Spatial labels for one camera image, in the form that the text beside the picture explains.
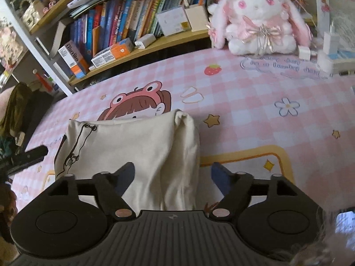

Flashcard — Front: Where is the white shelf post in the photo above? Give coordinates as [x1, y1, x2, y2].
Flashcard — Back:
[0, 0, 76, 96]

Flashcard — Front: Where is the tall white orange carton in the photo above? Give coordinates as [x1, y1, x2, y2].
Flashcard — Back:
[57, 39, 90, 79]

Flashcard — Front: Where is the white charger box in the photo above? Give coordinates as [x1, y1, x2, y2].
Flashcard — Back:
[322, 22, 341, 55]

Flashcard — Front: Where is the olive green cloth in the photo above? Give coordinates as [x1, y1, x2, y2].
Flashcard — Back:
[0, 82, 33, 138]

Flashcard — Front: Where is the wooden shelf board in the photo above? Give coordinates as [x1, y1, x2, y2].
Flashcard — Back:
[67, 27, 212, 87]
[28, 0, 117, 35]

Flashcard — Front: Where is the black chair back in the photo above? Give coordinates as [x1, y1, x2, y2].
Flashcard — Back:
[20, 88, 55, 148]

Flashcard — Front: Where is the blue white box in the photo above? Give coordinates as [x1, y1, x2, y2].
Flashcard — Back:
[329, 48, 355, 74]

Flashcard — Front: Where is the small white plug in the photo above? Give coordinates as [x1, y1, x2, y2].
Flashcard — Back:
[298, 45, 313, 61]

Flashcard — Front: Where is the small woven bag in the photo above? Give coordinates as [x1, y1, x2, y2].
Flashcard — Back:
[21, 0, 44, 31]

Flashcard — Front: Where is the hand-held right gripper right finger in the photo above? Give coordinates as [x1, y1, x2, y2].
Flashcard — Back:
[210, 162, 305, 222]

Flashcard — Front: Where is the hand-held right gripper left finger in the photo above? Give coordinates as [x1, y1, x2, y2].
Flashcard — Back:
[42, 161, 136, 221]

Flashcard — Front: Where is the pink checked printed tablecloth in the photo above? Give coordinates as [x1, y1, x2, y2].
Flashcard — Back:
[12, 44, 355, 229]

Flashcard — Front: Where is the cream t-shirt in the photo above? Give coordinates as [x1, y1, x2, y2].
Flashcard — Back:
[55, 109, 201, 211]

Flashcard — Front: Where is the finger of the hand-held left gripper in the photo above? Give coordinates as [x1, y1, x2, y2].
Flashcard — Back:
[0, 146, 49, 176]

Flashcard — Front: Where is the flat orange white carton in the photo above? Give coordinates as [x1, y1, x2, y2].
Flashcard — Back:
[90, 37, 135, 69]

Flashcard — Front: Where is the row of colourful books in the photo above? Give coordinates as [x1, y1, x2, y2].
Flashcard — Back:
[67, 0, 212, 65]

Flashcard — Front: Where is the white pink bunny plush toy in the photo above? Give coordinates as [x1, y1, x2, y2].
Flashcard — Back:
[206, 0, 313, 56]

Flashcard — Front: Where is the white power adapter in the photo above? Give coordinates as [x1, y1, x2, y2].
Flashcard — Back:
[134, 33, 157, 49]

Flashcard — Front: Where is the pale fluffy cloth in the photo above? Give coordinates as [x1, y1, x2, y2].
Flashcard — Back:
[288, 205, 355, 266]

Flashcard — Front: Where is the beige pen holder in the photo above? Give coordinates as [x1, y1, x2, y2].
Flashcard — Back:
[184, 4, 209, 33]

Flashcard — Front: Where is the white cube box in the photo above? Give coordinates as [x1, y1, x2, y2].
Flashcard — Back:
[156, 6, 192, 37]

